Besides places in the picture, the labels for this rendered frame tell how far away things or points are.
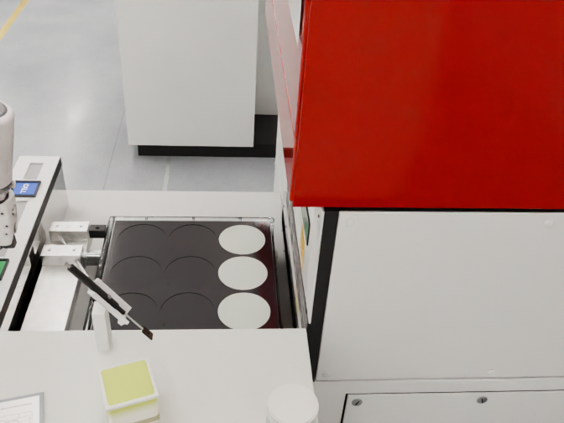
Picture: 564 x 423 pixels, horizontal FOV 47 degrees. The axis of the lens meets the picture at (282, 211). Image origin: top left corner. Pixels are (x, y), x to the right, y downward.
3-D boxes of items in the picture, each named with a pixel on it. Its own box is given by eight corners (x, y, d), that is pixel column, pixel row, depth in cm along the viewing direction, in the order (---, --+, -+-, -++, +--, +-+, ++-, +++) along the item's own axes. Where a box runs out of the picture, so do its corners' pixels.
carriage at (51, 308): (92, 239, 145) (91, 229, 144) (59, 368, 116) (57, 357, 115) (56, 239, 145) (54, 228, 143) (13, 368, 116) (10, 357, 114)
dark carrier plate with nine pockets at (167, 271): (269, 223, 147) (269, 221, 147) (279, 337, 120) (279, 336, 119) (115, 222, 144) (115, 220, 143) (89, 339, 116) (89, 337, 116)
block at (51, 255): (84, 255, 137) (82, 244, 135) (81, 265, 134) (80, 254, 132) (45, 254, 136) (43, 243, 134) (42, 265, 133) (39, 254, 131)
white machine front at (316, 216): (284, 152, 186) (294, 16, 162) (314, 381, 121) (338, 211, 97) (273, 151, 186) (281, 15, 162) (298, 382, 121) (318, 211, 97)
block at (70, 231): (91, 231, 143) (89, 221, 141) (88, 241, 140) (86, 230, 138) (54, 231, 142) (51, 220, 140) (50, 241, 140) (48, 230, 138)
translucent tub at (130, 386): (150, 384, 101) (147, 355, 97) (161, 423, 95) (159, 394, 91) (101, 398, 98) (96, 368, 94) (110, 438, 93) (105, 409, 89)
